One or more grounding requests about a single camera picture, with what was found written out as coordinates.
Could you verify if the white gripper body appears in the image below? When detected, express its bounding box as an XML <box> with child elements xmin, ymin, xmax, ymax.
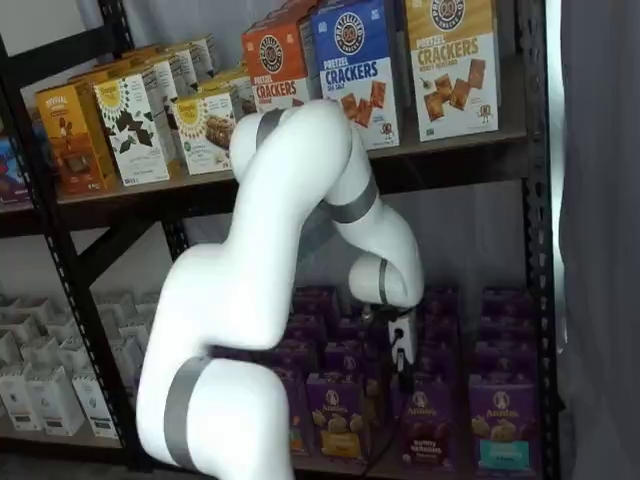
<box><xmin>388</xmin><ymin>310</ymin><xmax>419</xmax><ymax>374</ymax></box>

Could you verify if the purple Annie's chocolate grahams box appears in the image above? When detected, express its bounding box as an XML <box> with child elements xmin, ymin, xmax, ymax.
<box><xmin>398</xmin><ymin>385</ymin><xmax>455</xmax><ymax>472</ymax></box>
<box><xmin>422</xmin><ymin>314</ymin><xmax>460</xmax><ymax>351</ymax></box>
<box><xmin>417</xmin><ymin>344</ymin><xmax>460</xmax><ymax>396</ymax></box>
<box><xmin>424</xmin><ymin>285</ymin><xmax>459</xmax><ymax>319</ymax></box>

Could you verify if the purple Annie's honey grahams box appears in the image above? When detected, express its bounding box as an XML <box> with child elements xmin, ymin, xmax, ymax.
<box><xmin>305</xmin><ymin>372</ymin><xmax>368</xmax><ymax>459</ymax></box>
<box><xmin>322</xmin><ymin>340</ymin><xmax>374</xmax><ymax>381</ymax></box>
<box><xmin>332</xmin><ymin>314</ymin><xmax>371</xmax><ymax>346</ymax></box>

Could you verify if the purple Annie's box green patch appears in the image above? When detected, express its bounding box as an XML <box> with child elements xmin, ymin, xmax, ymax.
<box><xmin>272</xmin><ymin>339</ymin><xmax>321</xmax><ymax>375</ymax></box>
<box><xmin>287</xmin><ymin>313</ymin><xmax>331</xmax><ymax>346</ymax></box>
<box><xmin>293</xmin><ymin>285</ymin><xmax>341</xmax><ymax>319</ymax></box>
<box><xmin>279</xmin><ymin>369</ymin><xmax>310</xmax><ymax>459</ymax></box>

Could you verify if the purple Annie's box teal patch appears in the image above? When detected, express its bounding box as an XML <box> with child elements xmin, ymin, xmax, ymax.
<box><xmin>478</xmin><ymin>313</ymin><xmax>536</xmax><ymax>346</ymax></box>
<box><xmin>473</xmin><ymin>340</ymin><xmax>539</xmax><ymax>381</ymax></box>
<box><xmin>482</xmin><ymin>287</ymin><xmax>533</xmax><ymax>319</ymax></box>
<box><xmin>468</xmin><ymin>374</ymin><xmax>541</xmax><ymax>477</ymax></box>

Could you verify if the gold pretzel crackers box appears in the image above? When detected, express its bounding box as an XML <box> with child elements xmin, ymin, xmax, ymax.
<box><xmin>403</xmin><ymin>0</ymin><xmax>502</xmax><ymax>143</ymax></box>

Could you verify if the blue pretzel crackers box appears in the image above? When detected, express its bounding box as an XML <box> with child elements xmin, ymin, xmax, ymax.
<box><xmin>310</xmin><ymin>0</ymin><xmax>404</xmax><ymax>151</ymax></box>

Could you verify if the cream Simple Mills bar box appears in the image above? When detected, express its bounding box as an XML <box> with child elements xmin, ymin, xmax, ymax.
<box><xmin>197</xmin><ymin>73</ymin><xmax>254</xmax><ymax>122</ymax></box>
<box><xmin>171</xmin><ymin>92</ymin><xmax>237</xmax><ymax>176</ymax></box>

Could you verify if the orange pretzel crackers box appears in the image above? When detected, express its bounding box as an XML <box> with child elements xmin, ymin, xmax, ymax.
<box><xmin>241</xmin><ymin>18</ymin><xmax>312</xmax><ymax>115</ymax></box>
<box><xmin>269</xmin><ymin>0</ymin><xmax>321</xmax><ymax>36</ymax></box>

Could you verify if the white carton box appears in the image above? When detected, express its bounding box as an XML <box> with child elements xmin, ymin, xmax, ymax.
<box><xmin>0</xmin><ymin>374</ymin><xmax>42</xmax><ymax>432</ymax></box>
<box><xmin>27</xmin><ymin>366</ymin><xmax>85</xmax><ymax>437</ymax></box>
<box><xmin>29</xmin><ymin>334</ymin><xmax>66</xmax><ymax>374</ymax></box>
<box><xmin>71</xmin><ymin>371</ymin><xmax>122</xmax><ymax>441</ymax></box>
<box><xmin>57</xmin><ymin>335</ymin><xmax>94</xmax><ymax>376</ymax></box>

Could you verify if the white Simple Mills leaf box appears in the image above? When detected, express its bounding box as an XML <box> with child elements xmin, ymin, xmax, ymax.
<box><xmin>167</xmin><ymin>45</ymin><xmax>202</xmax><ymax>97</ymax></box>
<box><xmin>93</xmin><ymin>73</ymin><xmax>172</xmax><ymax>188</ymax></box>
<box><xmin>142</xmin><ymin>57</ymin><xmax>182</xmax><ymax>166</ymax></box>

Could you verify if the yellow Revival snack box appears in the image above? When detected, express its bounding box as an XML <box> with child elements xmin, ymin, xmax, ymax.
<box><xmin>34</xmin><ymin>81</ymin><xmax>120</xmax><ymax>195</ymax></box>
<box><xmin>67</xmin><ymin>62</ymin><xmax>126</xmax><ymax>89</ymax></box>

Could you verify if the blue purple snack box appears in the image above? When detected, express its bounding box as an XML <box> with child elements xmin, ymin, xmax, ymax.
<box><xmin>0</xmin><ymin>133</ymin><xmax>32</xmax><ymax>205</ymax></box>

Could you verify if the black metal shelving rack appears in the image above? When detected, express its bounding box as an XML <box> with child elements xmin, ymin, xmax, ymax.
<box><xmin>0</xmin><ymin>0</ymin><xmax>564</xmax><ymax>480</ymax></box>

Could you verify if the grey fabric curtain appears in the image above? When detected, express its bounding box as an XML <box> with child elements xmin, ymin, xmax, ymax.
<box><xmin>560</xmin><ymin>0</ymin><xmax>640</xmax><ymax>480</ymax></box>

